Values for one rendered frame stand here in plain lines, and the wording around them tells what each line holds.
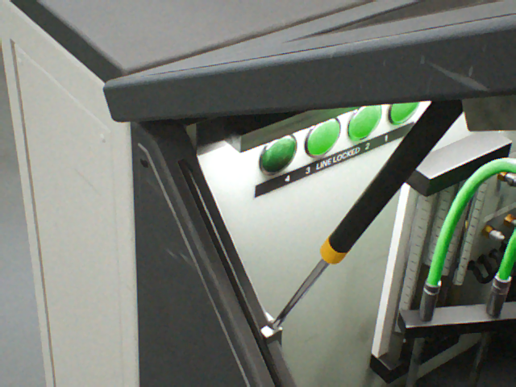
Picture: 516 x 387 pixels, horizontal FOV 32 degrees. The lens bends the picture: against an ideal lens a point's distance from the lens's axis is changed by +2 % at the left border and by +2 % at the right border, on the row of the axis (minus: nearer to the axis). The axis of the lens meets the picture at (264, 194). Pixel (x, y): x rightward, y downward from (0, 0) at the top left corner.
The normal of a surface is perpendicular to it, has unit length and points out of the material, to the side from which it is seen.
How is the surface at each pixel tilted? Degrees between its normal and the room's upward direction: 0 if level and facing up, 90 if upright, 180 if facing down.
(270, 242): 90
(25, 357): 0
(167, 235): 90
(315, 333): 90
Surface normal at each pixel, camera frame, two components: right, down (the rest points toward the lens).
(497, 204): 0.61, 0.50
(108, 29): 0.06, -0.80
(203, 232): 0.45, -0.24
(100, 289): -0.79, 0.32
